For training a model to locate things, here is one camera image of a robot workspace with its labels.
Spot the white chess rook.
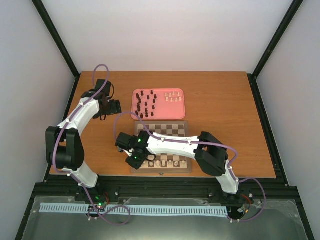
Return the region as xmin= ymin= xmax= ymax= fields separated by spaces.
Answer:
xmin=180 ymin=160 xmax=187 ymax=168

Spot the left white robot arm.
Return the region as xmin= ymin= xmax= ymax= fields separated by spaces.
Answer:
xmin=45 ymin=79 xmax=122 ymax=202

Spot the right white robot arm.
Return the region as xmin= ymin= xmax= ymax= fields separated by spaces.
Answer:
xmin=115 ymin=130 xmax=239 ymax=194

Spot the wooden chess board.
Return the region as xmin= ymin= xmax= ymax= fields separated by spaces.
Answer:
xmin=130 ymin=121 xmax=192 ymax=175

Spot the pink plastic tray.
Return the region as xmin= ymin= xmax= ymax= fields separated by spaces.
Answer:
xmin=131 ymin=88 xmax=186 ymax=121

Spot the black aluminium frame base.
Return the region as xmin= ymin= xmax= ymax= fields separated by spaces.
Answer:
xmin=16 ymin=71 xmax=314 ymax=240

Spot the light blue cable duct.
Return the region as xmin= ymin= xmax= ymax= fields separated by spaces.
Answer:
xmin=39 ymin=203 xmax=228 ymax=218

